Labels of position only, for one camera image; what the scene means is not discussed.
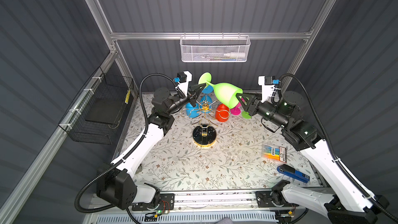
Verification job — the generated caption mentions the blue wine glass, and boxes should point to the blue wine glass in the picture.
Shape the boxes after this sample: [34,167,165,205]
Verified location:
[186,101,202,118]
[200,86,213,105]

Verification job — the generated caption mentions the green wine glass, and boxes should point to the green wine glass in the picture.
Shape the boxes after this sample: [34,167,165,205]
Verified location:
[199,72,243,108]
[241,111,252,119]

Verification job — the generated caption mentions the magenta wine glass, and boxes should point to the magenta wine glass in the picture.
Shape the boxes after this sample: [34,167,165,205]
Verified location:
[230,102,241,116]

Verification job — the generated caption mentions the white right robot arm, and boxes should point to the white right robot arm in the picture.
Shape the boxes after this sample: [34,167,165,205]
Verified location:
[236,93,389,224]

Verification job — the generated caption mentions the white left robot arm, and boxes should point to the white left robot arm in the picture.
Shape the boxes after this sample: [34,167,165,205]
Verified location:
[96,83,206,210]

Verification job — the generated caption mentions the red wine glass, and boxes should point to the red wine glass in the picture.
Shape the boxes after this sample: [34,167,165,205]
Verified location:
[215,104,230,122]

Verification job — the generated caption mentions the gold wine glass rack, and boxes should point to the gold wine glass rack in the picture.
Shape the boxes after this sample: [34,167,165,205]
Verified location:
[179,100,218,148]

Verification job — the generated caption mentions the pack of coloured markers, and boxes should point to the pack of coloured markers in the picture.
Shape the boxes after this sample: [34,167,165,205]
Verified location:
[262,145,287,163]

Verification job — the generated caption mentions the white tube in basket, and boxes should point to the white tube in basket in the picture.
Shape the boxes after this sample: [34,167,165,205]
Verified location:
[223,52,246,59]

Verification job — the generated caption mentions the floral table mat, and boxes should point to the floral table mat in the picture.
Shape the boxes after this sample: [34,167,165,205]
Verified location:
[107,91,318,193]

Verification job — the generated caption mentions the blue stapler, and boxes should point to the blue stapler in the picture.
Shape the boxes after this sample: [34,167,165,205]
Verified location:
[277,164,310,183]

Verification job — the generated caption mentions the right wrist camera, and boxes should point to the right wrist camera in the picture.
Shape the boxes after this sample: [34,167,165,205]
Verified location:
[258,76,279,103]

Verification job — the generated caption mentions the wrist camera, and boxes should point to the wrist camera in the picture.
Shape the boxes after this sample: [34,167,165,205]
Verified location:
[173,71,192,96]
[258,76,279,103]

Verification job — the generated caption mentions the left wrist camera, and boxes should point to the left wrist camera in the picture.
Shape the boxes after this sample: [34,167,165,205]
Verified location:
[173,71,192,96]

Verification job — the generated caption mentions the white wire mesh basket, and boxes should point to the white wire mesh basket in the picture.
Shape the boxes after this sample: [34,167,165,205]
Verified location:
[179,34,251,63]

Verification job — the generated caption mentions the left black corrugated cable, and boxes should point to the left black corrugated cable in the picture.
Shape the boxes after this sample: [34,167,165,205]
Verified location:
[74,73,179,214]

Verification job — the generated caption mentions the black corrugated cable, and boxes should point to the black corrugated cable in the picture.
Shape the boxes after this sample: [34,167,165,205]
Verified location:
[74,73,179,214]
[278,73,398,223]

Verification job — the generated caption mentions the black wire basket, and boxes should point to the black wire basket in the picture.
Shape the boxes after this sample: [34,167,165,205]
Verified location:
[59,68,134,145]

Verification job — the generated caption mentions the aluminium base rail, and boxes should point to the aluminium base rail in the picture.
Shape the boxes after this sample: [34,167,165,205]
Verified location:
[90,189,343,224]

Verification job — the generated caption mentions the right black corrugated cable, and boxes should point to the right black corrugated cable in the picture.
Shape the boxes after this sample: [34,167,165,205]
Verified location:
[278,73,398,223]

